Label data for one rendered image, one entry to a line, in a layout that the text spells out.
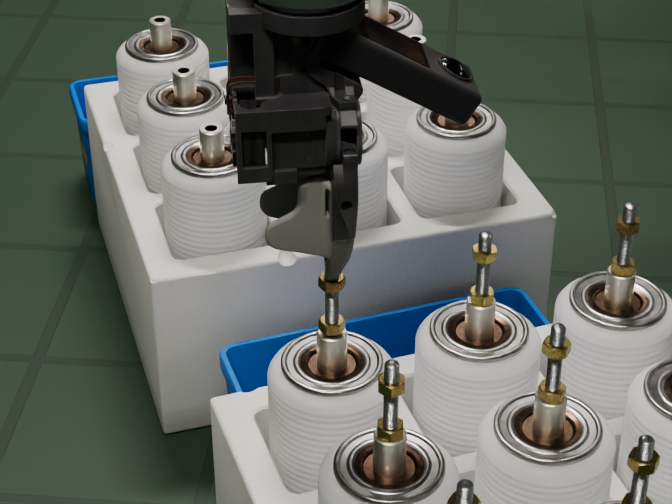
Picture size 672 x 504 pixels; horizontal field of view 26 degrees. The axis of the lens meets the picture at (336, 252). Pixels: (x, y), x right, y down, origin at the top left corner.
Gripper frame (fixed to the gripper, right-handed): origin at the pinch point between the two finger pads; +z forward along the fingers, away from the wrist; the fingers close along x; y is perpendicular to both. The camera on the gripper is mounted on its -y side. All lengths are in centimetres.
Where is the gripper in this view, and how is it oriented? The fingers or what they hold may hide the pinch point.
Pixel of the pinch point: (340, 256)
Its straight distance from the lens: 101.9
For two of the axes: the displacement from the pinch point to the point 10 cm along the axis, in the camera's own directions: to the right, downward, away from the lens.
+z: 0.0, 8.3, 5.6
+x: 1.3, 5.6, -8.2
